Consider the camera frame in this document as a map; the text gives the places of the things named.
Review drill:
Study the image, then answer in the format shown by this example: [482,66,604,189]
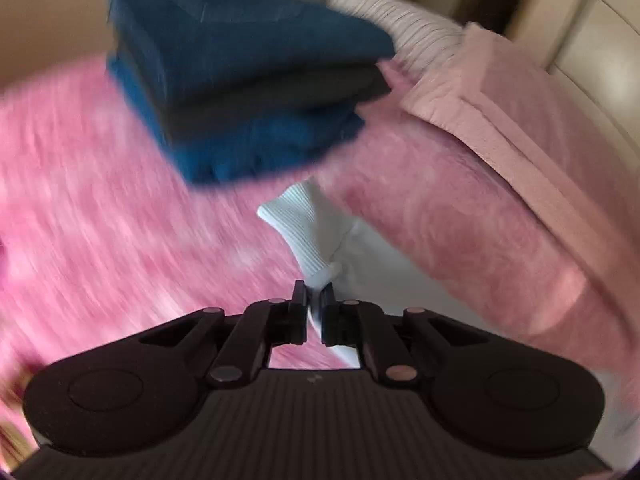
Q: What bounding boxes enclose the pink floral blanket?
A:
[0,55,640,461]

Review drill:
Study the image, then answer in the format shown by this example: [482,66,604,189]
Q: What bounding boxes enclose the white sweatshirt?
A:
[257,180,416,368]

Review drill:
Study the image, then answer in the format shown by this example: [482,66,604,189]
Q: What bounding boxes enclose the cream cabinet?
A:
[505,0,640,161]

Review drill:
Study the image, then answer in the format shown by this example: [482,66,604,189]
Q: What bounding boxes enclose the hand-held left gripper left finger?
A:
[137,280,308,389]

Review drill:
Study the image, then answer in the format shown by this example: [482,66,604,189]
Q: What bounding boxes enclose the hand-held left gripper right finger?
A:
[320,282,494,388]

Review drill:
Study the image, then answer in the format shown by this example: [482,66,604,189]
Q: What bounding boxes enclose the white striped pillow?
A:
[327,0,466,71]

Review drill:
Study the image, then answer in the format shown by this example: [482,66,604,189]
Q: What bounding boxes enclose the light pink quilt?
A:
[377,22,640,311]

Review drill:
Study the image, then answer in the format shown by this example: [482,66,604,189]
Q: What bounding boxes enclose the folded dark grey garment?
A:
[150,62,393,146]

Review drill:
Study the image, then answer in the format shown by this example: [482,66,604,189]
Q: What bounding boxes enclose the folded blue garment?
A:
[107,0,398,111]
[107,55,366,196]

